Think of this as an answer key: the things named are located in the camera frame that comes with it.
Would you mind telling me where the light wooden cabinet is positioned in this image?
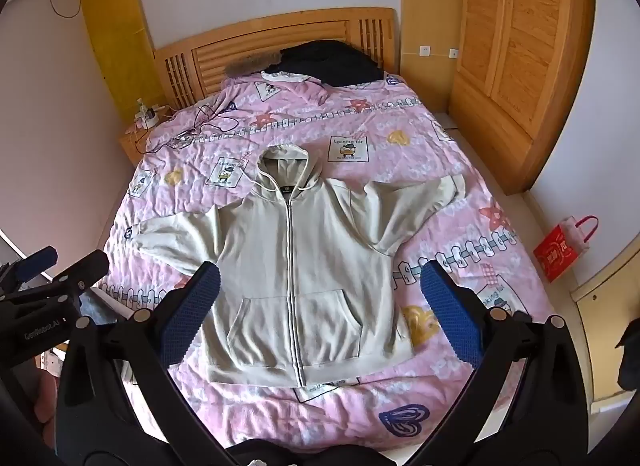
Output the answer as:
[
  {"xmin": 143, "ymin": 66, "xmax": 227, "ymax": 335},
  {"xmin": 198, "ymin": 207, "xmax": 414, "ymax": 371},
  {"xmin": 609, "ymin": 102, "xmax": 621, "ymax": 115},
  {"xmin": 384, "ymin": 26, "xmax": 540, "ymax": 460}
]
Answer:
[{"xmin": 570, "ymin": 241, "xmax": 640, "ymax": 417}]

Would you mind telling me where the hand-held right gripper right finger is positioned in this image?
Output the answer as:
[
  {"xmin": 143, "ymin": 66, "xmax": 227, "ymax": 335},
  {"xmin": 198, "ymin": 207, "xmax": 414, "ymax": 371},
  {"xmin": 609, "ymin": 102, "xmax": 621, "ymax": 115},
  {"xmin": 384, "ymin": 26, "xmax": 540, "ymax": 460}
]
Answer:
[{"xmin": 410, "ymin": 260, "xmax": 587, "ymax": 466}]

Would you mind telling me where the pink printed quilt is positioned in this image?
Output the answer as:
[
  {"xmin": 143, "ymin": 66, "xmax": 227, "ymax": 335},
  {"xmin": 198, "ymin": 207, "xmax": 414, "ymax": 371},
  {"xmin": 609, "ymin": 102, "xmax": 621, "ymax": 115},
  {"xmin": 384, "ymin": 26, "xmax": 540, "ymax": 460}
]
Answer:
[{"xmin": 97, "ymin": 70, "xmax": 558, "ymax": 452}]

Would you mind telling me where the cream zip hoodie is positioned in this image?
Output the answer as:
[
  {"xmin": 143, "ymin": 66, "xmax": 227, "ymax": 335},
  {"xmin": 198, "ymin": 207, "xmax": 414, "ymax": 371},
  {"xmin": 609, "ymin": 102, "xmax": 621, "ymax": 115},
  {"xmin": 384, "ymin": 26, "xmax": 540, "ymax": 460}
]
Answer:
[{"xmin": 131, "ymin": 143, "xmax": 467, "ymax": 389}]

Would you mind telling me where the wooden bed headboard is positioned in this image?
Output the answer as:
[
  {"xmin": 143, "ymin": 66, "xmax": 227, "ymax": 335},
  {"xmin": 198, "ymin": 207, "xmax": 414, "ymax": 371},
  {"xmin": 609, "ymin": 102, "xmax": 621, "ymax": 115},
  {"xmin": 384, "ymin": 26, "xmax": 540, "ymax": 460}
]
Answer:
[{"xmin": 152, "ymin": 6, "xmax": 401, "ymax": 111}]

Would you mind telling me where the black fur-trimmed jacket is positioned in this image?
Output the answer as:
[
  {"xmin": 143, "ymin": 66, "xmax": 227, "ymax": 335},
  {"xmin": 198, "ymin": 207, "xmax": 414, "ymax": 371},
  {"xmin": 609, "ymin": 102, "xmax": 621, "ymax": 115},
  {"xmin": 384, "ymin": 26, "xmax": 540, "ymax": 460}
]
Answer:
[{"xmin": 220, "ymin": 38, "xmax": 386, "ymax": 86}]

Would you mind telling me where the dark cloth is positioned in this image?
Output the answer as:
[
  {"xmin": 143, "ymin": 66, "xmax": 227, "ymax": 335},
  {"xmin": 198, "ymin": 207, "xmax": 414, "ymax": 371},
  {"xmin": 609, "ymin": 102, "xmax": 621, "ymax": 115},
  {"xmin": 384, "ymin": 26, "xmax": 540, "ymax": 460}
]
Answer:
[{"xmin": 616, "ymin": 316, "xmax": 640, "ymax": 389}]

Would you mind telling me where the black cable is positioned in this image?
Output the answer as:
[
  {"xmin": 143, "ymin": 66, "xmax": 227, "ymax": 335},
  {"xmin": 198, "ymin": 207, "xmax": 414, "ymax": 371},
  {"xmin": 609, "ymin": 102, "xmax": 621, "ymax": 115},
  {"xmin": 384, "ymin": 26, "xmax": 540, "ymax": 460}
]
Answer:
[{"xmin": 137, "ymin": 98, "xmax": 246, "ymax": 154}]

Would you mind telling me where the red gift bag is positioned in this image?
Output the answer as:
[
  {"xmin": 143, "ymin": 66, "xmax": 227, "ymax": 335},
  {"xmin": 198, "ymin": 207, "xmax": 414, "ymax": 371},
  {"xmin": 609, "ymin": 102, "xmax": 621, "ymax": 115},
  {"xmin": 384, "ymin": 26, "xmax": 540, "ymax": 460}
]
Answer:
[{"xmin": 532, "ymin": 215, "xmax": 600, "ymax": 284}]

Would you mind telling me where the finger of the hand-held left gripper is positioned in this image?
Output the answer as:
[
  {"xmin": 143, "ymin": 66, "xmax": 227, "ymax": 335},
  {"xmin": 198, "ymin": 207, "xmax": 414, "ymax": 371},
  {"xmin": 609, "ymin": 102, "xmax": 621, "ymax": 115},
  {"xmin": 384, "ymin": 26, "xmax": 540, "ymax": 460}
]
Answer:
[
  {"xmin": 0, "ymin": 250, "xmax": 110, "ymax": 319},
  {"xmin": 0, "ymin": 246, "xmax": 59, "ymax": 293}
]

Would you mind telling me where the wooden nightstand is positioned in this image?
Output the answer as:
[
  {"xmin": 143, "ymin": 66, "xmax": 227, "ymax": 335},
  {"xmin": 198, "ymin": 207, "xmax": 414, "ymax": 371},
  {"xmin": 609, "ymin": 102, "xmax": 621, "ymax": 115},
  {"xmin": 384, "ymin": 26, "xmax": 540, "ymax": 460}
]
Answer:
[{"xmin": 119, "ymin": 113, "xmax": 171, "ymax": 167}]

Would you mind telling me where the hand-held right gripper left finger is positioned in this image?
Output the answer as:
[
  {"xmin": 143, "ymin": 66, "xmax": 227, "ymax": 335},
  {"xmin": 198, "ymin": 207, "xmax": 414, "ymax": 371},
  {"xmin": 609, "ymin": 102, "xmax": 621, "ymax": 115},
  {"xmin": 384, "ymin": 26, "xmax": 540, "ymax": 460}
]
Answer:
[{"xmin": 55, "ymin": 261, "xmax": 236, "ymax": 466}]

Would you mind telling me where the yellow wooden wall panel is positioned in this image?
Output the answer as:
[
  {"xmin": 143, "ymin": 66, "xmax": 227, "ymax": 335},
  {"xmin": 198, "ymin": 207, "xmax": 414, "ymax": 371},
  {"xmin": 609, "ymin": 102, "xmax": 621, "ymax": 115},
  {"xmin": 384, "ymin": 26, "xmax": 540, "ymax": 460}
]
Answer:
[
  {"xmin": 75, "ymin": 0, "xmax": 168, "ymax": 114},
  {"xmin": 399, "ymin": 0, "xmax": 468, "ymax": 114}
]

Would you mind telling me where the wooden wardrobe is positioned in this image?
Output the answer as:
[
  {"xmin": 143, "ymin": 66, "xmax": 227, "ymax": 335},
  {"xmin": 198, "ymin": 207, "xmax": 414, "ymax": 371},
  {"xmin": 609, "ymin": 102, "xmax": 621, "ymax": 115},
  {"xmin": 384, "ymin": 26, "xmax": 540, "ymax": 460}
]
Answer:
[{"xmin": 447, "ymin": 0, "xmax": 598, "ymax": 197}]

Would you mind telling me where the white power strip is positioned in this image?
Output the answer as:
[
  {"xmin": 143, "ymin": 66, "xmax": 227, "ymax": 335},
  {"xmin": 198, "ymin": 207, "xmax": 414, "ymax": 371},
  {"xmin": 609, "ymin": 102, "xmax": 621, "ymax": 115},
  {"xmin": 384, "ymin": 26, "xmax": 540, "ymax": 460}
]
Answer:
[{"xmin": 134, "ymin": 100, "xmax": 173, "ymax": 129}]

